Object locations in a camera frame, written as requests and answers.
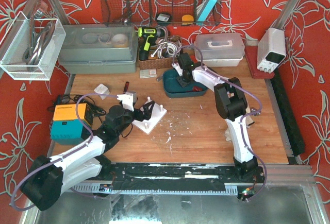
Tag grey plastic storage box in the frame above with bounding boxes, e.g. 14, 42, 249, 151
58, 24, 138, 74

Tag white work glove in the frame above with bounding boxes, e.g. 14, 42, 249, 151
245, 107, 255, 127

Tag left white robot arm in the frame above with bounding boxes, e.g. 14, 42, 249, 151
20, 101, 155, 211

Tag grey cables in bin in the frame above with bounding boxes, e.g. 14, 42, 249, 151
22, 15, 56, 72

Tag white power supply unit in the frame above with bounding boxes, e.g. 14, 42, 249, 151
257, 28, 286, 74

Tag white coiled cable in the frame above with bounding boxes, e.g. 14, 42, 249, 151
159, 41, 183, 58

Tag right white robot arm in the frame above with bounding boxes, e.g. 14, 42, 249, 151
172, 53, 258, 179

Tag metal angle bracket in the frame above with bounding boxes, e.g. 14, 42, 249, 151
156, 76, 163, 82

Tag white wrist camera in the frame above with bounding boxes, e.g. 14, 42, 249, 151
172, 62, 183, 76
117, 92, 137, 112

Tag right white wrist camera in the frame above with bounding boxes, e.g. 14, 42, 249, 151
172, 62, 183, 76

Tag white peg base plate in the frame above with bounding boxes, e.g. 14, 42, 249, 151
133, 102, 167, 135

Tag clear acrylic side bin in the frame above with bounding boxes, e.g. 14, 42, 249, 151
1, 12, 66, 81

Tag blue white book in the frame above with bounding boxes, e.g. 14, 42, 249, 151
196, 0, 218, 25

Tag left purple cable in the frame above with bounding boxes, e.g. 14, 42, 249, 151
9, 92, 122, 211

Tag black round tape measure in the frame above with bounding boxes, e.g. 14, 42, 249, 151
155, 12, 172, 26

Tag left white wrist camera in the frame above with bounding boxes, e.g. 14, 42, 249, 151
117, 92, 137, 112

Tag orange teal device box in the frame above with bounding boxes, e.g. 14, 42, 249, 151
51, 104, 93, 145

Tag black cable duct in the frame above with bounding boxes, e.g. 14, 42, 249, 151
270, 69, 305, 156

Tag small clear parts box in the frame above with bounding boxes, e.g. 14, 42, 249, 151
139, 69, 157, 79

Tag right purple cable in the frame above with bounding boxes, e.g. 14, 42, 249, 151
172, 45, 269, 201

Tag purple cable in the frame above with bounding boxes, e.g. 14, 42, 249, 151
172, 45, 269, 201
9, 92, 122, 211

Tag red spring front tray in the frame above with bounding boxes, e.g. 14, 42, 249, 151
192, 86, 203, 92

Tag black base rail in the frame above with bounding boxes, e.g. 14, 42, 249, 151
87, 162, 266, 191

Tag small white cube block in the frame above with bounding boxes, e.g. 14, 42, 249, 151
94, 83, 110, 100

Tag white clear lidded case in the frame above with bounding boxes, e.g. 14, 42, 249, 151
194, 33, 245, 67

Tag white timer switch box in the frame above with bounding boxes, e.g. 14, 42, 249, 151
224, 128, 233, 142

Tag black wire hanging basket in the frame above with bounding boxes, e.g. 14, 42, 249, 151
100, 0, 222, 28

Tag green black cordless drill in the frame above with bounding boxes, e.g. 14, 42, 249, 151
138, 27, 165, 61

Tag dark green plastic tray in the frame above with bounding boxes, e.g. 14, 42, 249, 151
162, 69, 208, 98

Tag red flat case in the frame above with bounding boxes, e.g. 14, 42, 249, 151
245, 45, 275, 79

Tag woven brown basket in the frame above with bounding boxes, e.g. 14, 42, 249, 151
138, 36, 182, 70

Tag yellow tape measure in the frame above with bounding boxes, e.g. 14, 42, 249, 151
181, 14, 194, 26

